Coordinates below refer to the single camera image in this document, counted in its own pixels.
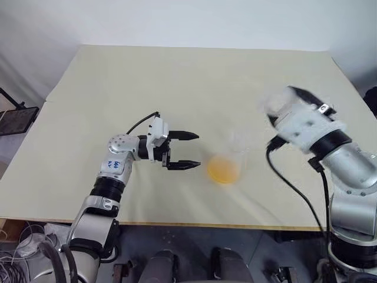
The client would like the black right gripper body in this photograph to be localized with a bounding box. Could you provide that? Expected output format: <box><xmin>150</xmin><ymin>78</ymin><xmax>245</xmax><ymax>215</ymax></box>
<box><xmin>315</xmin><ymin>100</ymin><xmax>337</xmax><ymax>122</ymax></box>

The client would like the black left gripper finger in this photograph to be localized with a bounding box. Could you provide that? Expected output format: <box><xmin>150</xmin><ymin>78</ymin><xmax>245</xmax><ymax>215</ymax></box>
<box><xmin>164</xmin><ymin>159</ymin><xmax>202</xmax><ymax>172</ymax></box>
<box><xmin>168</xmin><ymin>130</ymin><xmax>200</xmax><ymax>141</ymax></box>

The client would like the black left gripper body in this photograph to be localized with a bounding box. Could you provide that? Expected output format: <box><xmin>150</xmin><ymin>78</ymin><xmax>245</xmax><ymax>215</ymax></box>
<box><xmin>153</xmin><ymin>139</ymin><xmax>172</xmax><ymax>169</ymax></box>

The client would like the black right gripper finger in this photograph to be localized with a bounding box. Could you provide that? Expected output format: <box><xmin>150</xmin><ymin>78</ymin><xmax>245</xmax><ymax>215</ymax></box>
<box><xmin>264</xmin><ymin>111</ymin><xmax>281</xmax><ymax>130</ymax></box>
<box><xmin>287</xmin><ymin>85</ymin><xmax>322</xmax><ymax>106</ymax></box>

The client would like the orange liquid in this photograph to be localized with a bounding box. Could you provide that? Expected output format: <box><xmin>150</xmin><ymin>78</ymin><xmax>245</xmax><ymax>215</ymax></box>
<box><xmin>206</xmin><ymin>155</ymin><xmax>240</xmax><ymax>186</ymax></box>

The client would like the small clear plastic cup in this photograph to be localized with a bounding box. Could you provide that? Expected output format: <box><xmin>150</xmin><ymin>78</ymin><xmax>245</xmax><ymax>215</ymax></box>
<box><xmin>206</xmin><ymin>129</ymin><xmax>250</xmax><ymax>186</ymax></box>

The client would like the black object beside table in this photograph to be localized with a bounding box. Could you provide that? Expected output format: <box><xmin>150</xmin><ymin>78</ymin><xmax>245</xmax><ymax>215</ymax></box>
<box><xmin>363</xmin><ymin>87</ymin><xmax>377</xmax><ymax>114</ymax></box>

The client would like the cream tablecloth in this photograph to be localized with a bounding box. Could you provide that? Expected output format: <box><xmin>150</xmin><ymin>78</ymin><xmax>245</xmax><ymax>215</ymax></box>
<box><xmin>0</xmin><ymin>44</ymin><xmax>377</xmax><ymax>228</ymax></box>

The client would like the dark grey rounded shape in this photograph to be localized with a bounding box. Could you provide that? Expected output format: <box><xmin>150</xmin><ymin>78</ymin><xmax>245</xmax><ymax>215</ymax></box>
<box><xmin>145</xmin><ymin>249</ymin><xmax>181</xmax><ymax>283</ymax></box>
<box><xmin>211</xmin><ymin>247</ymin><xmax>254</xmax><ymax>283</ymax></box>

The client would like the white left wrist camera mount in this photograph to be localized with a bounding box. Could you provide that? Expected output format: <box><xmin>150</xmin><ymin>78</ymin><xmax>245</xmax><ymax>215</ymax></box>
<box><xmin>147</xmin><ymin>117</ymin><xmax>170</xmax><ymax>163</ymax></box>

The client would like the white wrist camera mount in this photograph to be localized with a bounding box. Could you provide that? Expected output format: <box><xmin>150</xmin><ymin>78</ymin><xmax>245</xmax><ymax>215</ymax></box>
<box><xmin>147</xmin><ymin>117</ymin><xmax>170</xmax><ymax>163</ymax></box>
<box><xmin>276</xmin><ymin>108</ymin><xmax>342</xmax><ymax>153</ymax></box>

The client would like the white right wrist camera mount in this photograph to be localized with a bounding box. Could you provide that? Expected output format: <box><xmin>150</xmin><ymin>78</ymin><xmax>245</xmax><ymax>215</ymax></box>
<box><xmin>276</xmin><ymin>108</ymin><xmax>342</xmax><ymax>153</ymax></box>

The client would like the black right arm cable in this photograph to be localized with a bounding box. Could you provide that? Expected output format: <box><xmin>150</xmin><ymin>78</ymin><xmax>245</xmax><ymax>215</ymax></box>
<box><xmin>266</xmin><ymin>137</ymin><xmax>332</xmax><ymax>236</ymax></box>

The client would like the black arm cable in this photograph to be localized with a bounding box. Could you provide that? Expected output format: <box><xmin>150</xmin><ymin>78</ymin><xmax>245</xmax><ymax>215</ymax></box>
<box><xmin>266</xmin><ymin>137</ymin><xmax>332</xmax><ymax>236</ymax></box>
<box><xmin>125</xmin><ymin>110</ymin><xmax>161</xmax><ymax>136</ymax></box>

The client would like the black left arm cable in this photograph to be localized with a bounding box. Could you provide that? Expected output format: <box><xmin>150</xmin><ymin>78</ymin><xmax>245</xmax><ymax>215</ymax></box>
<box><xmin>125</xmin><ymin>110</ymin><xmax>161</xmax><ymax>136</ymax></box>

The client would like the black metal frame bar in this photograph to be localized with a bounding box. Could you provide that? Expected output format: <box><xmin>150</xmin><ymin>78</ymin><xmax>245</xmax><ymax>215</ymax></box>
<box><xmin>0</xmin><ymin>87</ymin><xmax>26</xmax><ymax>109</ymax></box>

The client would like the white wire bundle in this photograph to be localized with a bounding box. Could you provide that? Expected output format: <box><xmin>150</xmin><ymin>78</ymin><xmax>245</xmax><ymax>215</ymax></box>
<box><xmin>0</xmin><ymin>221</ymin><xmax>59</xmax><ymax>283</ymax></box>

